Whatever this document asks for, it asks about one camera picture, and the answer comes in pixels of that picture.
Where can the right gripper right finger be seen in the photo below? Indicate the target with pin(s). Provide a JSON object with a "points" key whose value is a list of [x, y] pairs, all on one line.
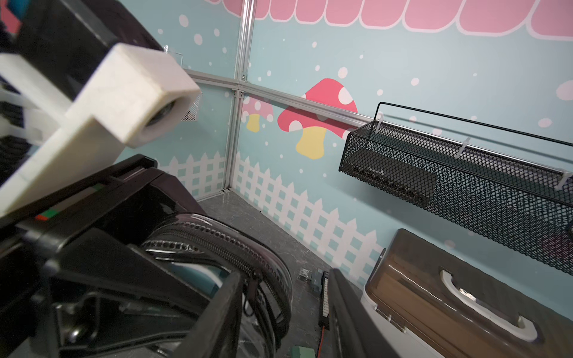
{"points": [[354, 332]]}

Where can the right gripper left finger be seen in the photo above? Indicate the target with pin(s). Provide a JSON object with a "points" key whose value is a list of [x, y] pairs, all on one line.
{"points": [[216, 333]]}

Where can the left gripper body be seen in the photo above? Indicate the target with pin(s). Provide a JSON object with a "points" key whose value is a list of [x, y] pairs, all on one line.
{"points": [[75, 281]]}

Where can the black round pouch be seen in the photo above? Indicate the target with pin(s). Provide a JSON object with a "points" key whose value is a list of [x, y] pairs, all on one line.
{"points": [[204, 244]]}

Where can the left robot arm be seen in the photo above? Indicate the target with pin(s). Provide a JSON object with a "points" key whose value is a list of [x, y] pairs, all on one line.
{"points": [[66, 41]]}

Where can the black orange battery pack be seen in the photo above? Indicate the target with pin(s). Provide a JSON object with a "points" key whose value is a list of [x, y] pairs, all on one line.
{"points": [[324, 312]]}

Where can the green charger cube far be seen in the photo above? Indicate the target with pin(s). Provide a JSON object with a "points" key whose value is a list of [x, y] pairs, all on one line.
{"points": [[301, 352]]}

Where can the small grey adapter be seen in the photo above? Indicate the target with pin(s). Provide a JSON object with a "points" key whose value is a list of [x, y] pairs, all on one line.
{"points": [[304, 275]]}

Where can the brown lidded storage box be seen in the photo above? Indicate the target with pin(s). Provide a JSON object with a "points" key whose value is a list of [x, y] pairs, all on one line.
{"points": [[428, 303]]}

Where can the black box in basket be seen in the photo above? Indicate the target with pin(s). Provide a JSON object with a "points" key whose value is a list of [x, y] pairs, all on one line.
{"points": [[400, 179]]}

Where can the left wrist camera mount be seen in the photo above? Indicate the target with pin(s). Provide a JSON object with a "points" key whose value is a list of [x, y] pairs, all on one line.
{"points": [[135, 96]]}

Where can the black mesh wall basket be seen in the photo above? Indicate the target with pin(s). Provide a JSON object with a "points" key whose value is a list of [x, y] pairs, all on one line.
{"points": [[524, 206]]}

